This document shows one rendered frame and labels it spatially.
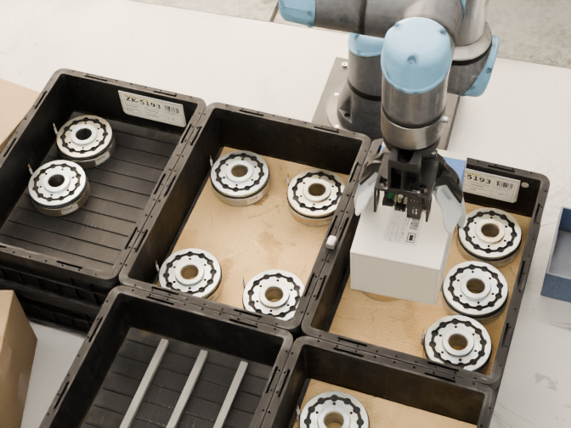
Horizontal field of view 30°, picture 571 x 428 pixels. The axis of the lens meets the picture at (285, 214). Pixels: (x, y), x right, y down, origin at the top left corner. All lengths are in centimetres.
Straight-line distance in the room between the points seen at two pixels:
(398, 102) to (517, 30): 215
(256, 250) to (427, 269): 47
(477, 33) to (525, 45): 146
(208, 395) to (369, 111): 65
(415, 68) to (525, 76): 107
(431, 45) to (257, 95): 104
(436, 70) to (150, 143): 88
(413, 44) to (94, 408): 80
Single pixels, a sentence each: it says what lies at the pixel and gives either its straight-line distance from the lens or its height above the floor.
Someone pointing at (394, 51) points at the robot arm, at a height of 146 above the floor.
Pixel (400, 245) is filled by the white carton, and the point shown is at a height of 114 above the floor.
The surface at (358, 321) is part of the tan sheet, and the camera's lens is 169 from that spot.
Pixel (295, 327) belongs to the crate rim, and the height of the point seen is 93.
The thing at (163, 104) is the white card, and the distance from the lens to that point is 190.
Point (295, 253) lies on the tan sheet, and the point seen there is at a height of 83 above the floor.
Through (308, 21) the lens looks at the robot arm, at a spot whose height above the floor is 140.
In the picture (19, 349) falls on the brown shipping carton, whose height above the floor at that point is 78.
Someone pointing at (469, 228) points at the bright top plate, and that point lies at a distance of 177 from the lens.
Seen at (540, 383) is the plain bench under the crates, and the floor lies 70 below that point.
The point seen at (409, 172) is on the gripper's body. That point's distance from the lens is 132.
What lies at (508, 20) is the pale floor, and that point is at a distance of 338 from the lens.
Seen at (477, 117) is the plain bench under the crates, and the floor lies 70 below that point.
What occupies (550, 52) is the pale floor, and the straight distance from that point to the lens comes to 329.
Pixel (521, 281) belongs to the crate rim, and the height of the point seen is 93.
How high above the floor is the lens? 228
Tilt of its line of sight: 53 degrees down
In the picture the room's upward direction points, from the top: 6 degrees counter-clockwise
